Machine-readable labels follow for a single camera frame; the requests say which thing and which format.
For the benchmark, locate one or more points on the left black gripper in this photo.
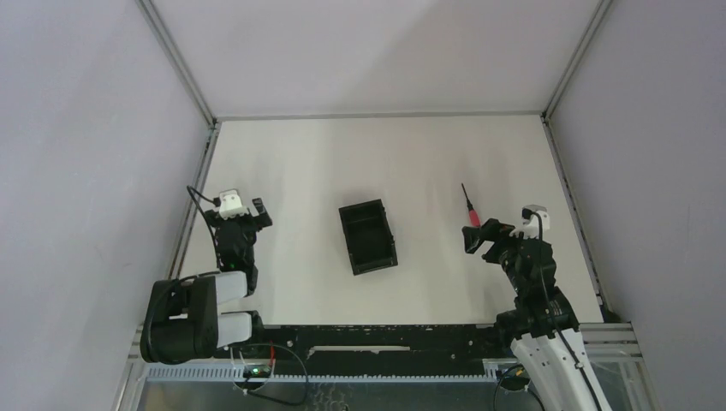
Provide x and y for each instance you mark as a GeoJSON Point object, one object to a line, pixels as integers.
{"type": "Point", "coordinates": [244, 220]}

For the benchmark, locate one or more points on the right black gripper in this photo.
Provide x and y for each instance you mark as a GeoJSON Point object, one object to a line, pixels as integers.
{"type": "Point", "coordinates": [475, 235]}

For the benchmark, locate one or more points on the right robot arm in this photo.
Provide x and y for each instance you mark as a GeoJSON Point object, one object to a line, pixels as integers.
{"type": "Point", "coordinates": [542, 330]}

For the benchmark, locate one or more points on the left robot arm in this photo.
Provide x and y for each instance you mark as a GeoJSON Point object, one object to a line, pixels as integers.
{"type": "Point", "coordinates": [183, 321]}

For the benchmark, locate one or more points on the black plastic bin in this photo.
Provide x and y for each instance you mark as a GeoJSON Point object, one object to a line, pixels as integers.
{"type": "Point", "coordinates": [369, 240]}

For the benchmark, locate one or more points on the green circuit board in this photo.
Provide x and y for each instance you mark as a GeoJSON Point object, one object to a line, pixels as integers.
{"type": "Point", "coordinates": [252, 372]}

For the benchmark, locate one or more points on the red-handled screwdriver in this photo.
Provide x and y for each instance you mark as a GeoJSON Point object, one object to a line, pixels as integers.
{"type": "Point", "coordinates": [472, 214]}

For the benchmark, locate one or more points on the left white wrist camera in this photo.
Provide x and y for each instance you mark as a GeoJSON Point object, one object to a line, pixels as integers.
{"type": "Point", "coordinates": [231, 205]}

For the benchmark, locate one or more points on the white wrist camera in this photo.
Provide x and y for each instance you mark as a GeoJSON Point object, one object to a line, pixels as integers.
{"type": "Point", "coordinates": [231, 205]}
{"type": "Point", "coordinates": [535, 220]}

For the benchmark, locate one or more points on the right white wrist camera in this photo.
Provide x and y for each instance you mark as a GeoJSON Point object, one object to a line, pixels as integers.
{"type": "Point", "coordinates": [535, 220]}

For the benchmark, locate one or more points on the black mounting rail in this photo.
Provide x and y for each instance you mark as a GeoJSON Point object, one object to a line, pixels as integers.
{"type": "Point", "coordinates": [407, 349]}

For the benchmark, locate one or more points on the white slotted cable duct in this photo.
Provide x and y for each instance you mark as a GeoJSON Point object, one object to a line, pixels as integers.
{"type": "Point", "coordinates": [225, 373]}

